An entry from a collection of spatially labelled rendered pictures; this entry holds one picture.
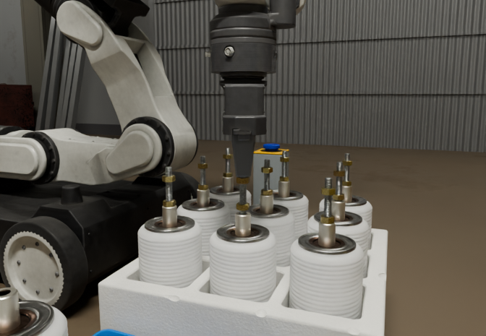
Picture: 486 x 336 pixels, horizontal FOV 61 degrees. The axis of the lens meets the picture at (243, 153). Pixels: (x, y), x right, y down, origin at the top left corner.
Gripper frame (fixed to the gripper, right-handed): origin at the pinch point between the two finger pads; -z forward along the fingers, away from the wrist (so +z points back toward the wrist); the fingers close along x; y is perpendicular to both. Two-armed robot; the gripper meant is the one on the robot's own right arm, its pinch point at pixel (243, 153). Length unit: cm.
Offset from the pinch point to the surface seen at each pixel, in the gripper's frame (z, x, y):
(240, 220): -9.1, -1.0, 0.4
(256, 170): -9.5, 38.3, -4.9
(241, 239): -11.2, -3.0, 0.4
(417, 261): -37, 47, -49
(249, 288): -17.5, -4.7, -0.7
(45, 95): 7, 360, 178
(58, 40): 60, 368, 166
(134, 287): -18.6, -1.3, 15.3
